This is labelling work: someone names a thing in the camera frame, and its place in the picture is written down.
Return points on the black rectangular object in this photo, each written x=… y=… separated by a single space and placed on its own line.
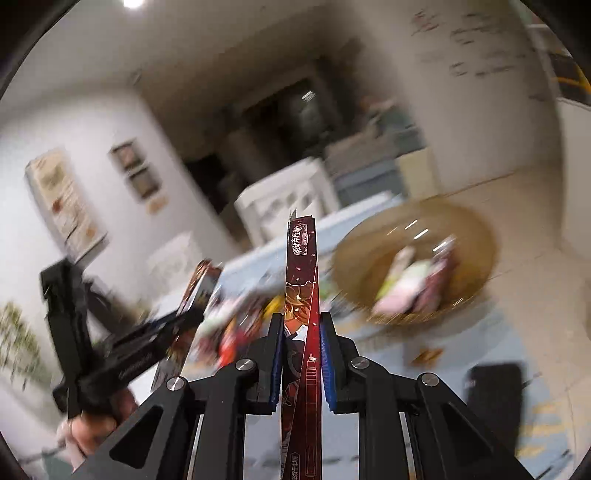
x=496 y=397

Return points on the woven brown basket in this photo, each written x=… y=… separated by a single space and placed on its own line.
x=369 y=240

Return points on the green plant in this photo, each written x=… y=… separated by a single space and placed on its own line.
x=21 y=341

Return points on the white wooden chair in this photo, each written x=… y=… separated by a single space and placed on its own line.
x=286 y=198

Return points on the blue patterned tablecloth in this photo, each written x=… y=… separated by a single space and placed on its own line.
x=415 y=415

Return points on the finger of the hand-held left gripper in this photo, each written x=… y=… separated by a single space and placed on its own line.
x=180 y=325

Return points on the pink white packet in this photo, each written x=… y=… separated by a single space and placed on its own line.
x=401 y=281

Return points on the blue sofa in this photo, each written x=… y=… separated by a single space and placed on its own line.
x=369 y=157

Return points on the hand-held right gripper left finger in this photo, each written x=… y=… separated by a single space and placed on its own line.
x=277 y=364

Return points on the cream white board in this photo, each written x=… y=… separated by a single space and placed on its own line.
x=418 y=173

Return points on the ceiling light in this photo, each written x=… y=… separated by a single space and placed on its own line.
x=134 y=3

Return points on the long red printed box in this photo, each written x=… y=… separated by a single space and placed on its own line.
x=302 y=277
x=205 y=281

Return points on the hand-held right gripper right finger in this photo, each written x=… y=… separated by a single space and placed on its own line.
x=328 y=364

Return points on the yellow hanging tassels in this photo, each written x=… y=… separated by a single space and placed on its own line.
x=158 y=205

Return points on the small framed wall picture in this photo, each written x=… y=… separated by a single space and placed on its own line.
x=144 y=183
x=129 y=157

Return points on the large framed wall poster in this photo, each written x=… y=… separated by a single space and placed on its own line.
x=67 y=203

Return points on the person's left hand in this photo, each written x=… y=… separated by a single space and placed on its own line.
x=83 y=438

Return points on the white bookshelf cabinet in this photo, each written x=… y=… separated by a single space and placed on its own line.
x=575 y=175

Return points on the black wall sticker drawing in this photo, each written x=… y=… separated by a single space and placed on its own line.
x=475 y=46

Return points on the dark red packet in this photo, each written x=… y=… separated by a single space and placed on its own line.
x=438 y=286

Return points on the dark glass door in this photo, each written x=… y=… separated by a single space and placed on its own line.
x=286 y=106

